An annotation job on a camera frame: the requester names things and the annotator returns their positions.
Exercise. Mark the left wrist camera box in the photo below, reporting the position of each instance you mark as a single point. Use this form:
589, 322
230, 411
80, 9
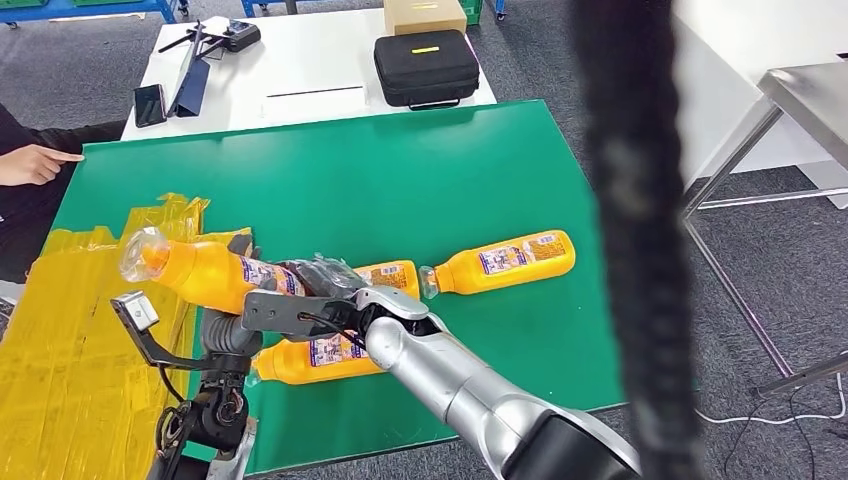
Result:
136, 311

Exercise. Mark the green plastic crate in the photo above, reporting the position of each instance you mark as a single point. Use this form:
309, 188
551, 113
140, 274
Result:
23, 2
106, 2
472, 10

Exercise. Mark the person's hand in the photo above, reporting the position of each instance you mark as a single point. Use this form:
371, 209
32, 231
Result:
30, 166

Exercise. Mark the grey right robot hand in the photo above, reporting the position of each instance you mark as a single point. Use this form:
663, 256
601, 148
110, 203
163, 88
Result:
324, 278

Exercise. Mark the blue rack frame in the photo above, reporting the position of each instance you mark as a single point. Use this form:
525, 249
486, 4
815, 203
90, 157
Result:
99, 8

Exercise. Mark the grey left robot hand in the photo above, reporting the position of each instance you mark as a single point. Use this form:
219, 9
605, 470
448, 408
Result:
225, 334

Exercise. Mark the tablet with blue cover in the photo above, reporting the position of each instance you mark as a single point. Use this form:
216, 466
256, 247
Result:
192, 89

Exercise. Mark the orange bottle with clear cap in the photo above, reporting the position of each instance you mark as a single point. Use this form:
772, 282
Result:
397, 275
205, 272
503, 262
291, 364

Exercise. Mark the white table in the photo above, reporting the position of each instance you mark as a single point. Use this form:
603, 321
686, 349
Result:
311, 60

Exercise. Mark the black smartphone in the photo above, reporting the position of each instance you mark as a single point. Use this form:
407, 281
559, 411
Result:
150, 104

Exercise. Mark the person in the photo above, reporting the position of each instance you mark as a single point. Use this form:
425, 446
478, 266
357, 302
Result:
26, 225

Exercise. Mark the steel frame table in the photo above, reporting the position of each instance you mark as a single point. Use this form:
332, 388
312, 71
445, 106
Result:
815, 99

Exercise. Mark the white cabinet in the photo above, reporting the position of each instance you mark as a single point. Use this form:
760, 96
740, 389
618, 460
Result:
742, 66

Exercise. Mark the thin black rod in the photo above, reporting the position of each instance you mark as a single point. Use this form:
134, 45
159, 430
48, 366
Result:
314, 91

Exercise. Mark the green table mat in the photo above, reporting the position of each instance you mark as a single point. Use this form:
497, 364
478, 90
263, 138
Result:
371, 185

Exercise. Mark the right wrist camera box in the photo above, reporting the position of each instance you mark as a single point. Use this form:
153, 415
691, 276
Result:
278, 314

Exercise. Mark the black carrying case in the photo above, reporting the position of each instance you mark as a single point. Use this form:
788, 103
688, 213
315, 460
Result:
424, 69

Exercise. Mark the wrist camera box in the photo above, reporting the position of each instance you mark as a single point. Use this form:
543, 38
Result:
278, 314
136, 311

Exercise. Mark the black remote controller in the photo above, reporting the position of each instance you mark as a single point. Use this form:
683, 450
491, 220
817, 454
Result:
240, 34

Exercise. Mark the cardboard box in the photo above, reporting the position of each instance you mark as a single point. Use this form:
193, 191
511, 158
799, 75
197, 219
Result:
424, 16

